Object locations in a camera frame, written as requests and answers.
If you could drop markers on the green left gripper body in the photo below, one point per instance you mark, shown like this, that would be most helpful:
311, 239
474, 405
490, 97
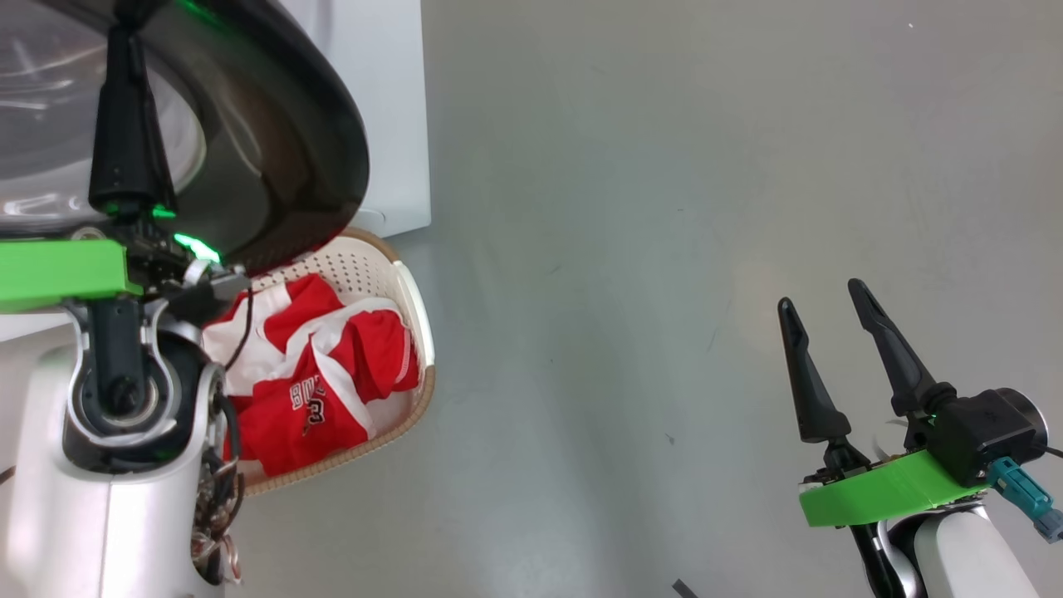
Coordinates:
58, 274

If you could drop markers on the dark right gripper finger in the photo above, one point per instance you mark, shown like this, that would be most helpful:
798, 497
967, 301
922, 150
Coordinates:
812, 403
903, 370

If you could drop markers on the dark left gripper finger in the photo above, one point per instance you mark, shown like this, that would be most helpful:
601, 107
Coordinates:
129, 149

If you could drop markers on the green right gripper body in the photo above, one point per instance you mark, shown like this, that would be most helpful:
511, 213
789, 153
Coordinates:
880, 492

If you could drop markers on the dark washing machine door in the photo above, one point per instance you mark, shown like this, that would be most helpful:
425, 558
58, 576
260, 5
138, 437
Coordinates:
274, 149

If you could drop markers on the red and white garment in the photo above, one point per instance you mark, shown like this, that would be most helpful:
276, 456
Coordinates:
282, 432

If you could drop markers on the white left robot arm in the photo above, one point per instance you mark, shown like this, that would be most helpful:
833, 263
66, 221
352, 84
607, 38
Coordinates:
75, 523

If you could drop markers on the cream perforated laundry basket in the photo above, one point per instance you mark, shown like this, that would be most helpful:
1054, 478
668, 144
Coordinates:
415, 324

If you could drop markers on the black tape scrap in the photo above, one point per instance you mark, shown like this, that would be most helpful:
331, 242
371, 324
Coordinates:
685, 589

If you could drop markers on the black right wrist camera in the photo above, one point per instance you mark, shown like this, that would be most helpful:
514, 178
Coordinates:
988, 432

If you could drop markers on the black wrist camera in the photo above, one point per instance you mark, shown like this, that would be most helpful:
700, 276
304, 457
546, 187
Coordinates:
217, 284
988, 432

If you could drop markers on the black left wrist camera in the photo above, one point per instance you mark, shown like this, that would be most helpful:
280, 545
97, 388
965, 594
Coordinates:
217, 284

